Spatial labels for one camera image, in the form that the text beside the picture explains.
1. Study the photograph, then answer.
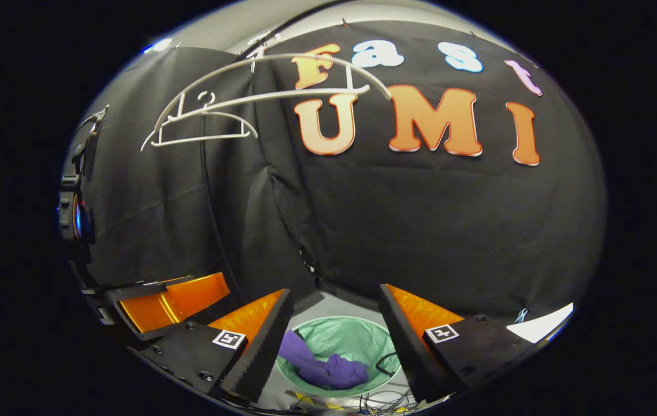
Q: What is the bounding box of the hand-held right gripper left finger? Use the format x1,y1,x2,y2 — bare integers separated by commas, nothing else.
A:
131,288,295,404

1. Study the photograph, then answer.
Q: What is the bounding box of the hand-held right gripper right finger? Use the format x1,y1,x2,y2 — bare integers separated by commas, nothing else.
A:
377,282,538,404

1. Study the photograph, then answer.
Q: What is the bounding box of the green laundry hamper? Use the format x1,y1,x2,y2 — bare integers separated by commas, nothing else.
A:
275,316,404,398

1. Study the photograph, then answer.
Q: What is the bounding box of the purple short-sleeved shirt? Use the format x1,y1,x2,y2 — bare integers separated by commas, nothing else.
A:
278,330,369,389

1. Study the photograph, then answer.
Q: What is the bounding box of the black clothes rack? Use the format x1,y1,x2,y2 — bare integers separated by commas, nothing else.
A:
199,0,353,302

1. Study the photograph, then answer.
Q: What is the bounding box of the white plastic clothes hanger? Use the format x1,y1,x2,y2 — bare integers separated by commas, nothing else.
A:
154,32,392,132
140,91,259,152

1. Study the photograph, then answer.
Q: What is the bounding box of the black backdrop cloth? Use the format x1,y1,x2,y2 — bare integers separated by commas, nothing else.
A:
68,46,283,301
236,20,607,324

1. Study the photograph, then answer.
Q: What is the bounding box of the white flat panel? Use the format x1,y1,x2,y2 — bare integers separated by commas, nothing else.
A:
506,303,575,343

